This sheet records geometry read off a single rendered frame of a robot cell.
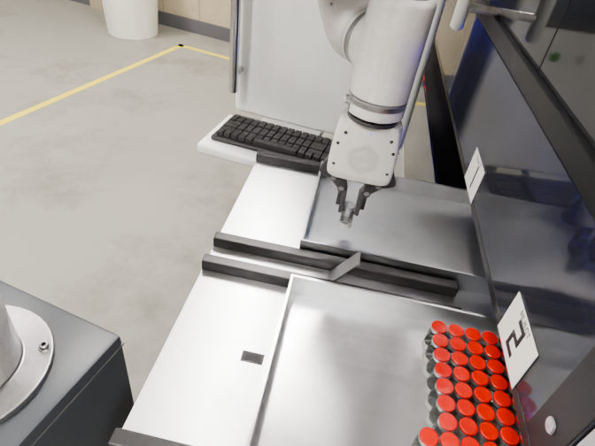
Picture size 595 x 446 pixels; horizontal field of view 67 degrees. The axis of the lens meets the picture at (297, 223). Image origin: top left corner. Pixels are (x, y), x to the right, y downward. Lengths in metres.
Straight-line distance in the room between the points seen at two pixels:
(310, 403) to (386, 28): 0.46
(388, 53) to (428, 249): 0.37
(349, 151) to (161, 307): 1.29
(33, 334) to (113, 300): 1.21
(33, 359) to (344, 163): 0.49
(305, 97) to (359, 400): 0.88
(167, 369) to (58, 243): 1.62
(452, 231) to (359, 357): 0.36
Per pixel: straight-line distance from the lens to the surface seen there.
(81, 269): 2.04
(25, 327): 0.71
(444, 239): 0.87
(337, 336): 0.65
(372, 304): 0.69
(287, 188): 0.90
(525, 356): 0.52
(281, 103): 1.31
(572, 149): 0.53
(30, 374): 0.66
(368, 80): 0.62
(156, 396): 0.59
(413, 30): 0.61
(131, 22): 4.49
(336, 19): 0.68
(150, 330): 1.77
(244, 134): 1.18
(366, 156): 0.68
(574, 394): 0.45
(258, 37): 1.27
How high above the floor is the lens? 1.39
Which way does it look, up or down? 38 degrees down
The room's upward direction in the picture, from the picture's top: 9 degrees clockwise
